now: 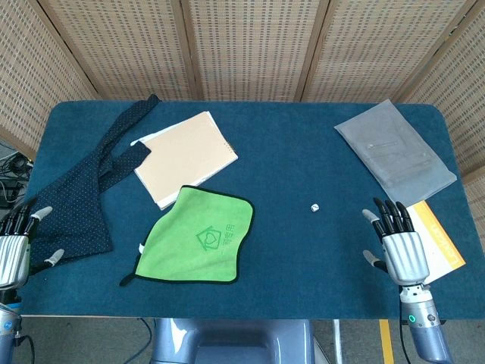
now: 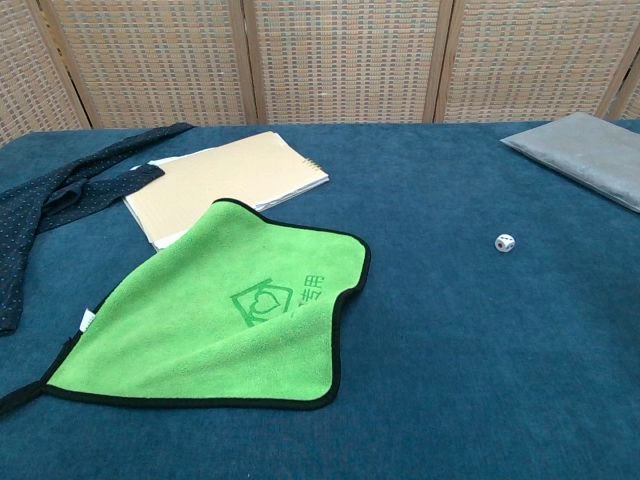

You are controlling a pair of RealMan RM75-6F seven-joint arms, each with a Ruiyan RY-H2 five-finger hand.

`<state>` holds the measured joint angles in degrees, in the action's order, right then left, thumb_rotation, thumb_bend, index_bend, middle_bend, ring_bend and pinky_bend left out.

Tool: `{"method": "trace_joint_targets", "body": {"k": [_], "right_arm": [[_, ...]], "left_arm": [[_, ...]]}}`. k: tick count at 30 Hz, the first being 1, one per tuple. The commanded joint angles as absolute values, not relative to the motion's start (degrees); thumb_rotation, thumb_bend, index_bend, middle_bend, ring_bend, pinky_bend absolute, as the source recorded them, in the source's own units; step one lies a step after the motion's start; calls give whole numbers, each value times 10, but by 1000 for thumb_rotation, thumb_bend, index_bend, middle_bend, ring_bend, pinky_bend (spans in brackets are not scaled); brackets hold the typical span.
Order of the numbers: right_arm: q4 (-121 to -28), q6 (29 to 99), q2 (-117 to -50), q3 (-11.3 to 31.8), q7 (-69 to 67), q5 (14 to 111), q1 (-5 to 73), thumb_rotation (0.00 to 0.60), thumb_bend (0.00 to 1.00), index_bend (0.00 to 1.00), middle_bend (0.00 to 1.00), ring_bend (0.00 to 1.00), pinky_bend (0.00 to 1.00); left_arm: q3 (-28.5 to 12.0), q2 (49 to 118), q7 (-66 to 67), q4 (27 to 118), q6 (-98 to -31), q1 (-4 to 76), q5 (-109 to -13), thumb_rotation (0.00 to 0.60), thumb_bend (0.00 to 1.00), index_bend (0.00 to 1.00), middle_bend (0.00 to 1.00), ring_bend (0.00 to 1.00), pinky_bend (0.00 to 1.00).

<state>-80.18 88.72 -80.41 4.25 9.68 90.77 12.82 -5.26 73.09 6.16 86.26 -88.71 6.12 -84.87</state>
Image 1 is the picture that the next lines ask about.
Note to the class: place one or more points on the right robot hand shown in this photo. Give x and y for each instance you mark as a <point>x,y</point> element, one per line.
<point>403,252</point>

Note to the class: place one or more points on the green microfiber cloth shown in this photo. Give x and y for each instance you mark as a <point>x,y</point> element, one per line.
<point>197,237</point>

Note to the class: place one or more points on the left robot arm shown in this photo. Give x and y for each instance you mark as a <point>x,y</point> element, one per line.
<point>5,326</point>

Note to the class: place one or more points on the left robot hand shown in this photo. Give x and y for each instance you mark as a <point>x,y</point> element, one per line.
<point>13,246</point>

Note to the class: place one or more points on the grey fabric pouch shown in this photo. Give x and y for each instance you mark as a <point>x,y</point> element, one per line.
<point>396,151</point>

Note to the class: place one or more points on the white orange booklet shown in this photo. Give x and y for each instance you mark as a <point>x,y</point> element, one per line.
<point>435,239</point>

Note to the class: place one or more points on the navy dotted necktie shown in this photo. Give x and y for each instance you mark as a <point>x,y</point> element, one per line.
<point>76,212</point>

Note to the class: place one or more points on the white table leg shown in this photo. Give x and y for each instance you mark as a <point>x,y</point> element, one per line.
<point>336,341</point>

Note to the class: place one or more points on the woven bamboo folding screen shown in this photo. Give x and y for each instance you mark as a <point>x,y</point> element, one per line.
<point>242,49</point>

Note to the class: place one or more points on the yellow floor tape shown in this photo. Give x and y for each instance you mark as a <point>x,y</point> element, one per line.
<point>386,341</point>

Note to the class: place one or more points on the small white die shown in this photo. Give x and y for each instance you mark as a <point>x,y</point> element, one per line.
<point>314,207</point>

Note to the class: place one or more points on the beige notebook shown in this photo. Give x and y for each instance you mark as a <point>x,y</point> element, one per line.
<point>185,161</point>

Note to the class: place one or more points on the blue-grey robot torso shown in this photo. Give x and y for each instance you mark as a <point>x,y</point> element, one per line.
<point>231,341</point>

